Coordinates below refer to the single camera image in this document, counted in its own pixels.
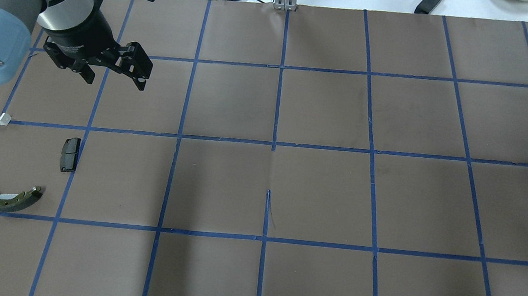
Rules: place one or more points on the black brake pad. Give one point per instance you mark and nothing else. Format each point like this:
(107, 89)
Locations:
(69, 155)

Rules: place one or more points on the black power adapter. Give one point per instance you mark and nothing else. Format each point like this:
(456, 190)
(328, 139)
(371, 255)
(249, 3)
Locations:
(426, 6)

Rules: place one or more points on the olive green brake shoe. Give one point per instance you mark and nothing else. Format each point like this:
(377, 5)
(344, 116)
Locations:
(10, 203)

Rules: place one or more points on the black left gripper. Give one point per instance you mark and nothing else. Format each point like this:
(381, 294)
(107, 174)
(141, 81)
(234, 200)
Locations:
(87, 34)

